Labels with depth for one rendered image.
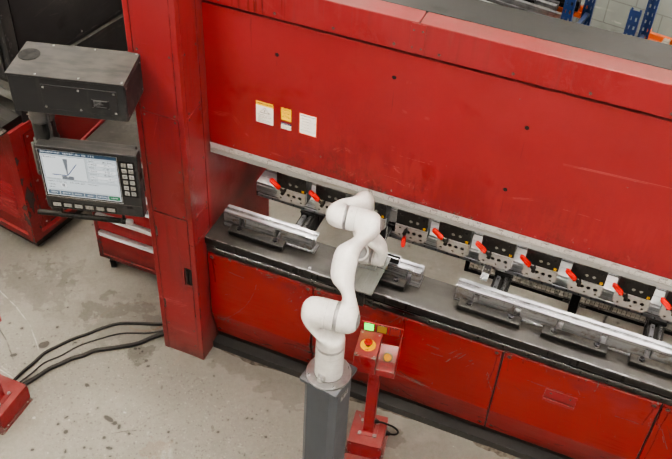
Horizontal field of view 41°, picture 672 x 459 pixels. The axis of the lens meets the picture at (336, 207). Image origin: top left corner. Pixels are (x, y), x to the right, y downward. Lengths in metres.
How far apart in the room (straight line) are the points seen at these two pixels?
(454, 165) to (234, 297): 1.56
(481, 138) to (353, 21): 0.70
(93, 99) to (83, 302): 1.98
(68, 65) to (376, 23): 1.29
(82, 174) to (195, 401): 1.53
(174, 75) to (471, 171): 1.31
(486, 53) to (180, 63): 1.27
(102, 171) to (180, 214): 0.53
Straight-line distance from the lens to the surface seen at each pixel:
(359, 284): 4.19
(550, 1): 5.63
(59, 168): 4.14
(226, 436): 4.88
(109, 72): 3.85
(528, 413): 4.63
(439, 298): 4.35
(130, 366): 5.21
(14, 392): 5.08
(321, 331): 3.61
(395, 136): 3.84
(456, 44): 3.50
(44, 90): 3.92
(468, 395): 4.65
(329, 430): 4.02
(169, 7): 3.73
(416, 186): 3.96
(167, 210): 4.45
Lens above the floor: 4.04
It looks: 42 degrees down
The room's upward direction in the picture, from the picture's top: 3 degrees clockwise
